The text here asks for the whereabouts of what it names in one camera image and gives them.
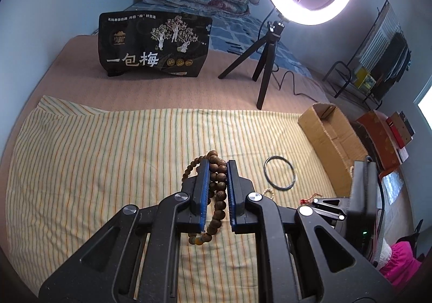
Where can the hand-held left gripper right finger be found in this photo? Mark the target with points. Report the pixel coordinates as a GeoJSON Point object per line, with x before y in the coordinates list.
{"type": "Point", "coordinates": [231, 188]}

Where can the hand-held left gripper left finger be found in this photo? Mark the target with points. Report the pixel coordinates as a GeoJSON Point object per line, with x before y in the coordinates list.
{"type": "Point", "coordinates": [202, 188]}

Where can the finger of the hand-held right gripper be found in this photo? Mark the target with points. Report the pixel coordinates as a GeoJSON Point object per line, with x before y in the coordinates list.
{"type": "Point", "coordinates": [329, 205]}

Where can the dark thin bangle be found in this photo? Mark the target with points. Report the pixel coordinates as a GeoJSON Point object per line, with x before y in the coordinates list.
{"type": "Point", "coordinates": [266, 173]}

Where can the orange gift box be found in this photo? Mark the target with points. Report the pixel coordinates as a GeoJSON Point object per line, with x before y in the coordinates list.
{"type": "Point", "coordinates": [378, 141]}

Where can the cardboard box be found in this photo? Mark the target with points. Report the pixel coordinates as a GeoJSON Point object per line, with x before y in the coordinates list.
{"type": "Point", "coordinates": [330, 141]}

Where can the red book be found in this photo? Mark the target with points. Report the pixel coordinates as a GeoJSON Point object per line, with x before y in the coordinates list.
{"type": "Point", "coordinates": [400, 131]}

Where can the pink cloth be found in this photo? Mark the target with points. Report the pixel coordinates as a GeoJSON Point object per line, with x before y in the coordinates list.
{"type": "Point", "coordinates": [401, 262]}

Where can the striped yellow cloth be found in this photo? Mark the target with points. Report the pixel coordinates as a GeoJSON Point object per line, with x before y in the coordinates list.
{"type": "Point", "coordinates": [101, 154]}

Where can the yellow box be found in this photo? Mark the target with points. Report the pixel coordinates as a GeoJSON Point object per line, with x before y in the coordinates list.
{"type": "Point", "coordinates": [366, 79]}

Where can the black metal rack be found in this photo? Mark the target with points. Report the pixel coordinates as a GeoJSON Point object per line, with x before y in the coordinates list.
{"type": "Point", "coordinates": [378, 53]}

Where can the black tripod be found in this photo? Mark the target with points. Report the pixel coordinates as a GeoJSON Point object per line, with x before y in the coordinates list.
{"type": "Point", "coordinates": [268, 53]}

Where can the black snack bag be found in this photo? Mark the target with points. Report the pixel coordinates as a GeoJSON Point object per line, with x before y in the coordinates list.
{"type": "Point", "coordinates": [155, 43]}

